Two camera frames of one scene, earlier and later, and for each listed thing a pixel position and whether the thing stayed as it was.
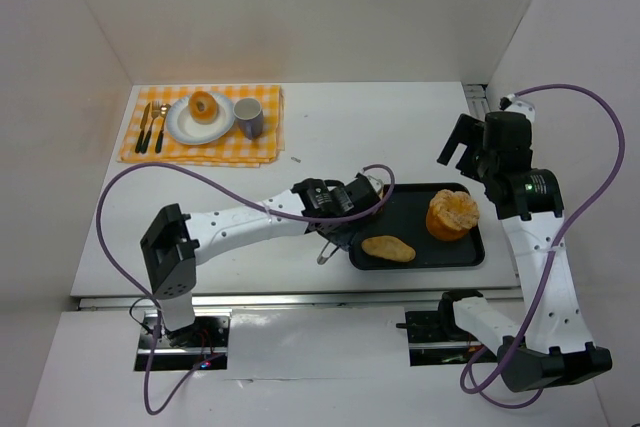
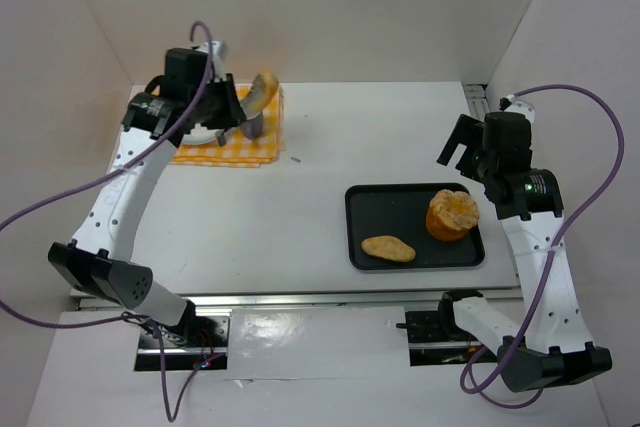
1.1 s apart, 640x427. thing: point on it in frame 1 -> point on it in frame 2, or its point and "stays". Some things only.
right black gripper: x=466 y=142 stays
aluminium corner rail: x=477 y=100 stays
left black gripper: x=335 y=235 -> x=230 y=107
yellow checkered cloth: x=233 y=151 stays
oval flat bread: x=388 y=247 stays
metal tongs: x=327 y=252 -> x=247 y=112
